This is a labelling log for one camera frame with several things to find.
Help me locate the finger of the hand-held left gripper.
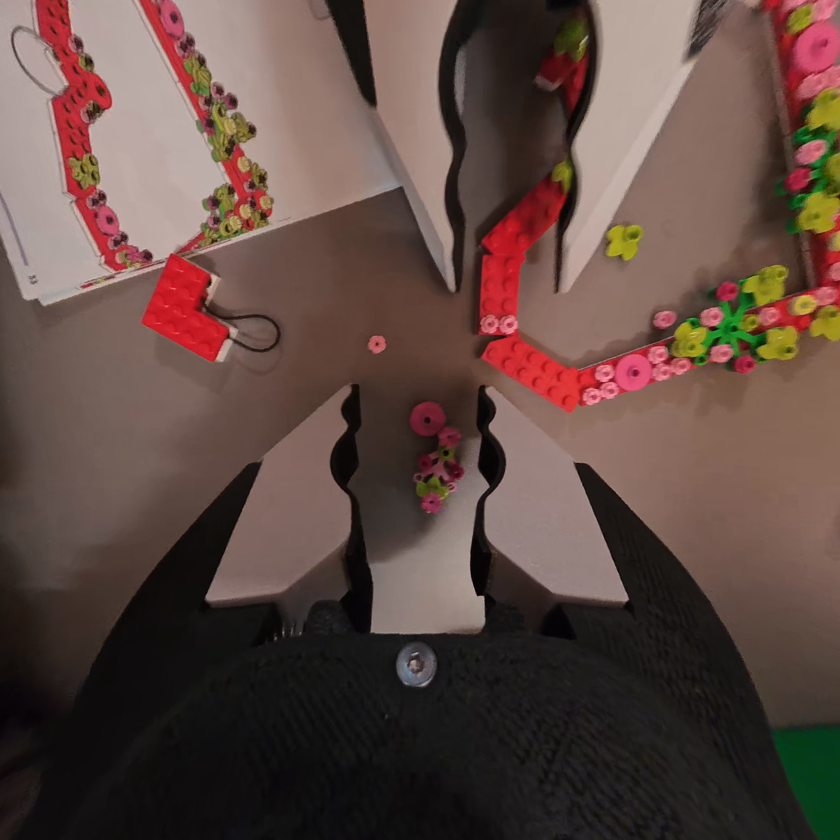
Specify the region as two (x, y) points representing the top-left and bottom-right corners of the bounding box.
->
(553, 0), (700, 295)
(363, 0), (468, 295)

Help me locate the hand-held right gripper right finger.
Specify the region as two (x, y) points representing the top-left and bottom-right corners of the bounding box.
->
(470, 385), (631, 624)

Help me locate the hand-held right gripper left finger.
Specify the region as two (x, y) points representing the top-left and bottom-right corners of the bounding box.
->
(205, 384), (374, 634)

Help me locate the pink lego flower stem cluster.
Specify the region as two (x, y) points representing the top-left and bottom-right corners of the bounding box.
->
(412, 427), (467, 514)

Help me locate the flowered red lego wreath section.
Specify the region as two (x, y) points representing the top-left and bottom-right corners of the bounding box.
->
(481, 0), (840, 414)

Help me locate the plain red lego wreath segment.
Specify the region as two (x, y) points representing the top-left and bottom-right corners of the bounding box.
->
(479, 13), (592, 337)

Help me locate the loose lime lego flower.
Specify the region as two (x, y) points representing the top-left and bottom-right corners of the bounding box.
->
(604, 224), (644, 262)

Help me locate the lego instruction booklet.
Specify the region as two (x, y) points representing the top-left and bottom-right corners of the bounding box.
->
(0, 0), (404, 308)

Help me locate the green plastic bin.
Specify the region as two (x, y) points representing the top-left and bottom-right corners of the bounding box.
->
(771, 725), (840, 840)

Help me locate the red corner brick with cord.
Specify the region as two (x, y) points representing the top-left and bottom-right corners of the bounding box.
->
(141, 254), (282, 363)

